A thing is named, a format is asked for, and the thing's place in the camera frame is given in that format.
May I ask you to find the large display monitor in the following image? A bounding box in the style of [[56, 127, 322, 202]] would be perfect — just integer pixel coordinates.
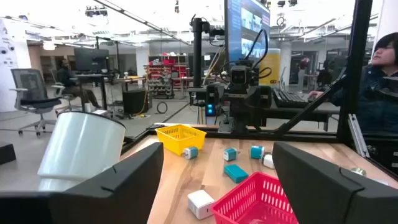
[[223, 0, 271, 63]]

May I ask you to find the person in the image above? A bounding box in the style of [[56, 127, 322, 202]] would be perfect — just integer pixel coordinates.
[[307, 32, 398, 134], [57, 58, 102, 110]]

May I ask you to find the yellow plastic basket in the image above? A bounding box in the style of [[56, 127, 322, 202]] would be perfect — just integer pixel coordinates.
[[155, 124, 207, 156]]

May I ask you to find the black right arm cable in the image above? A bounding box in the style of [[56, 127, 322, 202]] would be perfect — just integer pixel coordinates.
[[220, 28, 273, 83]]

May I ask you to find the red parts shelf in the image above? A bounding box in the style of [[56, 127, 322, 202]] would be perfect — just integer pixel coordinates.
[[143, 58, 189, 100]]

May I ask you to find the red plastic basket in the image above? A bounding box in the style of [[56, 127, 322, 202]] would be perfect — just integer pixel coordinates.
[[211, 171, 300, 224]]

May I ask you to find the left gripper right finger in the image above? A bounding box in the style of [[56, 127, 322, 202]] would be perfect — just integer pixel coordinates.
[[272, 141, 398, 224]]

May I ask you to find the black monitor pole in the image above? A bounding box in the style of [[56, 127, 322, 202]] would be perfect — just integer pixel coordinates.
[[190, 17, 225, 90]]

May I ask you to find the black keyboard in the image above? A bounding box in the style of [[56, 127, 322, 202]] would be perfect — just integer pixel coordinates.
[[272, 88, 310, 109]]

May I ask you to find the teal white wall charger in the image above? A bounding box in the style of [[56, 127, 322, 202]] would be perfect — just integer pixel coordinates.
[[182, 146, 199, 161], [223, 147, 241, 162], [249, 145, 266, 160]]

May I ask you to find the teal box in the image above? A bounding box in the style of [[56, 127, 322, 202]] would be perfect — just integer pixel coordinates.
[[223, 164, 249, 184]]

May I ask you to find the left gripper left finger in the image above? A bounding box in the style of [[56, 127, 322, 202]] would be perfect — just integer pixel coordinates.
[[0, 142, 165, 224]]

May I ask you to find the silver aluminium bar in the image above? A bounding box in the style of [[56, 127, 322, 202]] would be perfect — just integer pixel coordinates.
[[347, 113, 371, 159]]

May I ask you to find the white rounded wall charger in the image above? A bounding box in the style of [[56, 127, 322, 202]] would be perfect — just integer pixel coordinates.
[[261, 153, 275, 170]]

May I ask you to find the black floor box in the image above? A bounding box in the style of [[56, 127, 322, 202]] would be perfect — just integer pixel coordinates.
[[122, 88, 149, 115]]

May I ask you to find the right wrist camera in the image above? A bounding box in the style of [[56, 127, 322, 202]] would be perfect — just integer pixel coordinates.
[[229, 64, 251, 85]]

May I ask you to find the black monitor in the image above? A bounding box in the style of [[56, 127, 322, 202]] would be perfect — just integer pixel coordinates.
[[73, 47, 110, 73]]

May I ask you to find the black desk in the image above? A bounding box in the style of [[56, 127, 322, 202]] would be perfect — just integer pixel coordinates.
[[257, 101, 341, 131]]

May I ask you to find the grey office chair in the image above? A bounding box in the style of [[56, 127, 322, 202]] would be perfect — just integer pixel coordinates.
[[9, 68, 65, 138]]

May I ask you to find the yellow cylinder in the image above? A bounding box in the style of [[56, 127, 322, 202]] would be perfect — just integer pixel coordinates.
[[258, 48, 282, 87]]

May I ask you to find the white cube charger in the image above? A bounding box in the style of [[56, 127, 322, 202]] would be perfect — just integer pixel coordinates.
[[187, 189, 216, 220]]

